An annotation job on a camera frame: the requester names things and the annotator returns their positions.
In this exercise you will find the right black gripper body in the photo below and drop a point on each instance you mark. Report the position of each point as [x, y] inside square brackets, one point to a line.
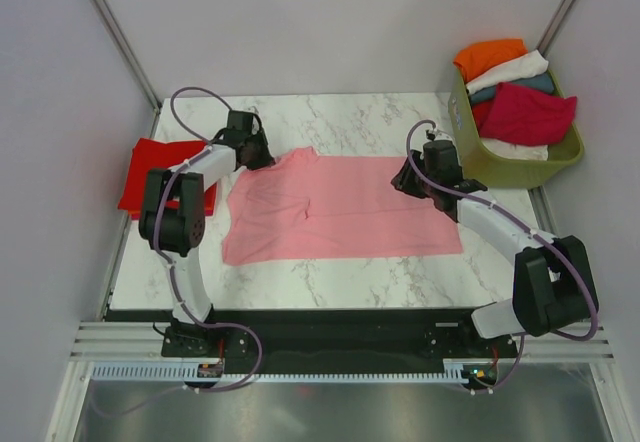
[409, 183]

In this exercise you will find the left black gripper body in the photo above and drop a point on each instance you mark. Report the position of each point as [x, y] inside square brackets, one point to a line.
[259, 152]

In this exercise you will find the pink t-shirt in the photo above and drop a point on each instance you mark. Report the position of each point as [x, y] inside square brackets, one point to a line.
[312, 206]

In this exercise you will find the red t-shirt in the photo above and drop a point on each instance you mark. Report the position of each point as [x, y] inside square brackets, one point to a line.
[150, 154]
[480, 112]

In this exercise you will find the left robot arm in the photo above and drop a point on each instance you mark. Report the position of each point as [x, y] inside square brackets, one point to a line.
[172, 217]

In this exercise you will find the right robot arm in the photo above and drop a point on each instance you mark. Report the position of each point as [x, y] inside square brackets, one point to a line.
[553, 286]

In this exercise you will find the white cloth basket bottom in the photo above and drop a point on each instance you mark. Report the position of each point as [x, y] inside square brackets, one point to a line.
[514, 151]

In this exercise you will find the red t-shirt in basket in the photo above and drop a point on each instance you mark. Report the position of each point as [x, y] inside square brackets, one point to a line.
[480, 112]

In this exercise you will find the crimson t-shirt in basket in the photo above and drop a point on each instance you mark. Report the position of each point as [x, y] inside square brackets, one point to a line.
[525, 116]

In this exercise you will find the orange t-shirt in basket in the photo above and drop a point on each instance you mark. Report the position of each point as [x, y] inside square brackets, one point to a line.
[478, 58]

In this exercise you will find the olive green plastic basket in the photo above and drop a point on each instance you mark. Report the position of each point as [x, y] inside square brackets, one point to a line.
[496, 171]

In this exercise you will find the white t-shirt in basket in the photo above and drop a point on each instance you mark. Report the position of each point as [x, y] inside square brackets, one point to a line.
[526, 66]

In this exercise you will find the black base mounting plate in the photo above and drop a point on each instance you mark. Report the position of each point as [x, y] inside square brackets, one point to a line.
[345, 341]

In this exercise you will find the left aluminium frame post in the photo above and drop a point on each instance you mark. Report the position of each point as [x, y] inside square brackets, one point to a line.
[122, 45]

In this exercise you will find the aluminium frame post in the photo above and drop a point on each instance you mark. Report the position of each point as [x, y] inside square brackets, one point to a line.
[555, 25]
[122, 45]

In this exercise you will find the right aluminium frame post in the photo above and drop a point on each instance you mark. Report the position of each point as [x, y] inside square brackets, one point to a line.
[555, 25]

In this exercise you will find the white slotted cable duct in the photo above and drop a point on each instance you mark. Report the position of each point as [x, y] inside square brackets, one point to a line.
[195, 372]

